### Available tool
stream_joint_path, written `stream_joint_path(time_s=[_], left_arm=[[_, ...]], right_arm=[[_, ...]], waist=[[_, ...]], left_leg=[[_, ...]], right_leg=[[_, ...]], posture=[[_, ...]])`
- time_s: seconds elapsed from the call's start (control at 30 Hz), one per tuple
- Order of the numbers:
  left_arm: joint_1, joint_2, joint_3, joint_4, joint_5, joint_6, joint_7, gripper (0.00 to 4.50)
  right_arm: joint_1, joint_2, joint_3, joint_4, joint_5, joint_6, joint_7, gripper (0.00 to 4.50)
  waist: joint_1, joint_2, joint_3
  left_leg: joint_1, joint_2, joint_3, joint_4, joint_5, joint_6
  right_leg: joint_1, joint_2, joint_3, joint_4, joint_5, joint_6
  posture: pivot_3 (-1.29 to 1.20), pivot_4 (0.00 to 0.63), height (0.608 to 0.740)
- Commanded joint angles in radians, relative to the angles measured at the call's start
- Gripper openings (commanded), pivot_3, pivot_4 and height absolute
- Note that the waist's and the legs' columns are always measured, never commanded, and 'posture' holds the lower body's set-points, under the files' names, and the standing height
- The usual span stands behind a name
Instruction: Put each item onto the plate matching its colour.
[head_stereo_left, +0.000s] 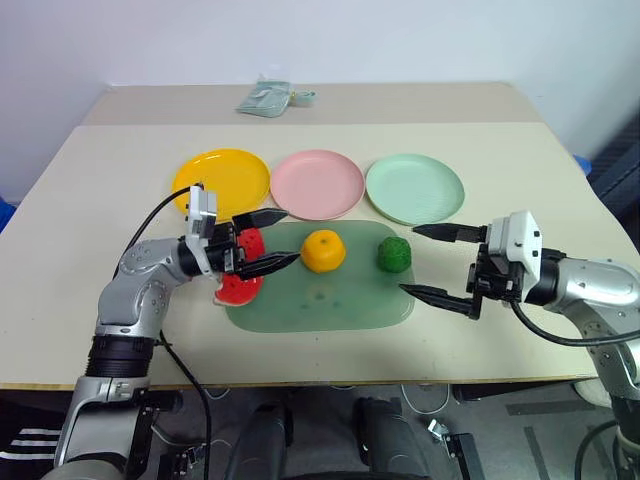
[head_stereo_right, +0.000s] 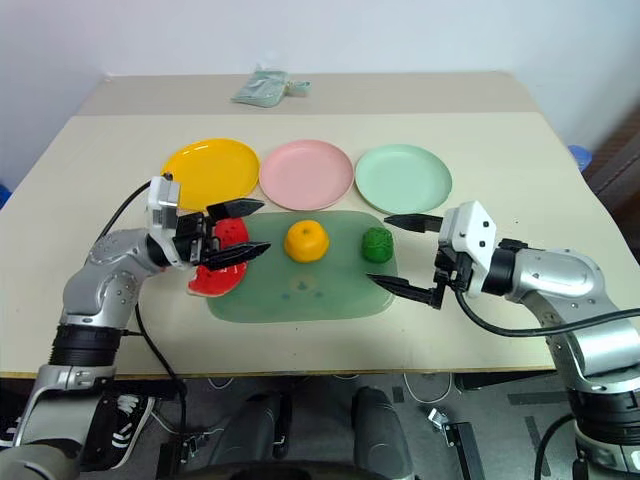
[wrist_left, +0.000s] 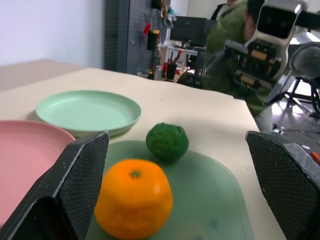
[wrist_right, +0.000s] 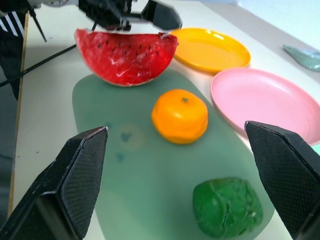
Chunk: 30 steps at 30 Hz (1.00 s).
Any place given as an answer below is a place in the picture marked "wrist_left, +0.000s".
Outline small metal can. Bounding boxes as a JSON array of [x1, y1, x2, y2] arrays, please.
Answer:
[[154, 65, 164, 81]]

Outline dark grey pegboard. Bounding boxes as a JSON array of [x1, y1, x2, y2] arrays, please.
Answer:
[[104, 0, 176, 75]]

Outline black pen holder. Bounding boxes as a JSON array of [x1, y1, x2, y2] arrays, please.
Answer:
[[165, 62, 178, 80]]

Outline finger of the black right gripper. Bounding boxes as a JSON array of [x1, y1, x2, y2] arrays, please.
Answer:
[[263, 81, 286, 106], [204, 48, 234, 75]]

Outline light green plate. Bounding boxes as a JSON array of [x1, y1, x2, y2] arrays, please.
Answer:
[[34, 89, 143, 138]]

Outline orange mandarin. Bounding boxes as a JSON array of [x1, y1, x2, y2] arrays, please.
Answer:
[[94, 159, 174, 239]]

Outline small orange object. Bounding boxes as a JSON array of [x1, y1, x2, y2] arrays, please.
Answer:
[[309, 150, 320, 166]]

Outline pink plate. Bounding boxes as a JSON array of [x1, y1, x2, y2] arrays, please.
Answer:
[[0, 119, 77, 227]]

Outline black chair base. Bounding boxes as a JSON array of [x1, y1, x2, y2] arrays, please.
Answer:
[[283, 76, 320, 118]]

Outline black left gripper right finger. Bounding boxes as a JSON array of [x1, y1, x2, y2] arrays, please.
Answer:
[[245, 130, 320, 240]]

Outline black box with yellow label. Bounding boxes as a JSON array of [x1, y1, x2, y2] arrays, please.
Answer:
[[146, 29, 161, 51]]

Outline green round fruit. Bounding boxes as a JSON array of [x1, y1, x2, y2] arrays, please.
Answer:
[[145, 122, 190, 162]]

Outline person in green jacket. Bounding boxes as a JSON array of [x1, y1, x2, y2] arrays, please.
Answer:
[[201, 0, 274, 134]]

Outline black monitor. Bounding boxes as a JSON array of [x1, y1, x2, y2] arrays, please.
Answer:
[[171, 15, 209, 48]]

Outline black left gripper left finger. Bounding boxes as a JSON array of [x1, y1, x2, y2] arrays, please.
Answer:
[[0, 130, 111, 240]]

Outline translucent green tray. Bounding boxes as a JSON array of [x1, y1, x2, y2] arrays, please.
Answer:
[[86, 139, 255, 240]]

